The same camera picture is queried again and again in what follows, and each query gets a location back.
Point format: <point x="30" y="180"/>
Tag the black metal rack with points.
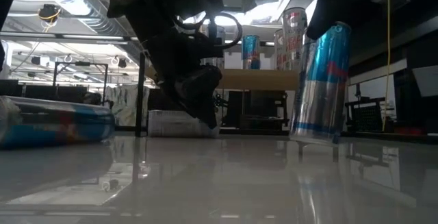
<point x="80" y="63"/>

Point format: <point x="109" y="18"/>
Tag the person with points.
<point x="92" y="99"/>

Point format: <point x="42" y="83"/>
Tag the red bin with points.
<point x="409" y="130"/>

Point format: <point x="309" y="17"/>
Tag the silver blue Red Bull can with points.
<point x="321" y="90"/>
<point x="51" y="124"/>
<point x="250" y="54"/>

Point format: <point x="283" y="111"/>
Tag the black desk with monitor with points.
<point x="263" y="107"/>

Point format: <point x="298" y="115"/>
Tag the white board panel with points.
<point x="426" y="80"/>

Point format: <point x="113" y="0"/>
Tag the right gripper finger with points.
<point x="321" y="22"/>

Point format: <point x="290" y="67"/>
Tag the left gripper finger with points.
<point x="167" y="87"/>
<point x="202" y="94"/>

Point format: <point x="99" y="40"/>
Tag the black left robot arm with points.
<point x="154" y="1"/>

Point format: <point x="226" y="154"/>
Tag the long ceiling light strip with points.
<point x="267" y="43"/>
<point x="68" y="36"/>

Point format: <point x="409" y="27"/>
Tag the black aluminium table frame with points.
<point x="253" y="132"/>

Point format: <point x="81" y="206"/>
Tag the wooden shelf black metal legs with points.
<point x="256" y="79"/>

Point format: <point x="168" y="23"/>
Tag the white Celsius can red print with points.
<point x="292" y="35"/>
<point x="278" y="51"/>

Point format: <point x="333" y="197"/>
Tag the white patterned cloth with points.
<point x="119" y="104"/>

